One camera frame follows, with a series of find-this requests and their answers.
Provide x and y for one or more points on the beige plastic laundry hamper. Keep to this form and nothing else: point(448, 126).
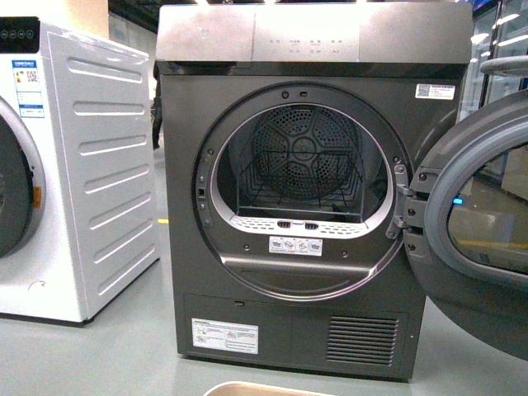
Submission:
point(240, 388)

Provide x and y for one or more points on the dark grey tumble dryer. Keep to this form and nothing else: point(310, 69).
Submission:
point(292, 132)

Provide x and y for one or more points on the white washing machine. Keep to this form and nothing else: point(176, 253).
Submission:
point(78, 199)

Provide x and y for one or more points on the grey round dryer door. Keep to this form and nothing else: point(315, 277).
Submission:
point(465, 224)

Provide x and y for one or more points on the glass display cabinet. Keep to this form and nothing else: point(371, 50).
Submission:
point(500, 31)

